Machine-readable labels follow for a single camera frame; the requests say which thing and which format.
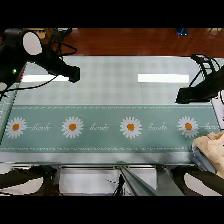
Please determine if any blue object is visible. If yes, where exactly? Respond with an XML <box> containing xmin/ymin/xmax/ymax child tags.
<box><xmin>175</xmin><ymin>28</ymin><xmax>190</xmax><ymax>37</ymax></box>

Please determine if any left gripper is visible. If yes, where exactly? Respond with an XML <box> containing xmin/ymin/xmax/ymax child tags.
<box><xmin>67</xmin><ymin>65</ymin><xmax>82</xmax><ymax>84</ymax></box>

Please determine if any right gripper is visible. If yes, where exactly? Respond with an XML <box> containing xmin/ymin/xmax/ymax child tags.
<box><xmin>175</xmin><ymin>86</ymin><xmax>198</xmax><ymax>105</ymax></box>

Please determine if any cardboard box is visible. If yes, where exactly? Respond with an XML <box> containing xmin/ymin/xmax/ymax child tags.
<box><xmin>33</xmin><ymin>28</ymin><xmax>48</xmax><ymax>38</ymax></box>

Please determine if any pale blue garment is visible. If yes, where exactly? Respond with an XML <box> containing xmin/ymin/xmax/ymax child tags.
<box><xmin>191</xmin><ymin>141</ymin><xmax>218</xmax><ymax>175</ymax></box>

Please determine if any cream garment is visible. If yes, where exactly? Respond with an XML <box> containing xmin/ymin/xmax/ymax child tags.
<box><xmin>193</xmin><ymin>131</ymin><xmax>224</xmax><ymax>180</ymax></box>

